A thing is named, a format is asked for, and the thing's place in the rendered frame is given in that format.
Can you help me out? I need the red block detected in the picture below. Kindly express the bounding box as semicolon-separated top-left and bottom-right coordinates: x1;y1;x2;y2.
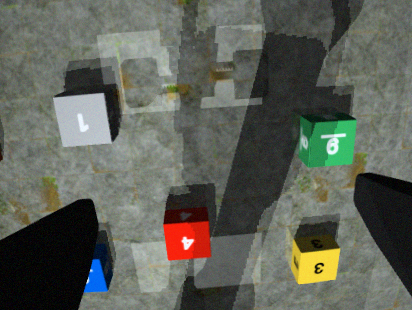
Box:
163;207;211;260

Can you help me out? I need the green block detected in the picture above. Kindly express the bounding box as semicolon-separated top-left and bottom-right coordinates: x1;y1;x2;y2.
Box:
299;112;358;167

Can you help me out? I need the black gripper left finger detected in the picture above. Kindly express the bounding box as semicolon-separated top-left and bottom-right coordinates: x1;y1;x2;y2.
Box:
0;199;98;310

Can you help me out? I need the grey block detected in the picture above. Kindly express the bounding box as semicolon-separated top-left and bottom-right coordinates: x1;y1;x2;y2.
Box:
53;87;118;147

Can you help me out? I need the blue block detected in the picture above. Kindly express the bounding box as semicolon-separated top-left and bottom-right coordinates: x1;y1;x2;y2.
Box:
84;244;113;292

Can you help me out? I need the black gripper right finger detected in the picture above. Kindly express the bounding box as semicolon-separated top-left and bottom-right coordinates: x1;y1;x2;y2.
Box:
354;172;412;296

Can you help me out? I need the yellow block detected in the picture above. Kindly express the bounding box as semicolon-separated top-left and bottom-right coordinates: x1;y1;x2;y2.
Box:
291;235;340;284

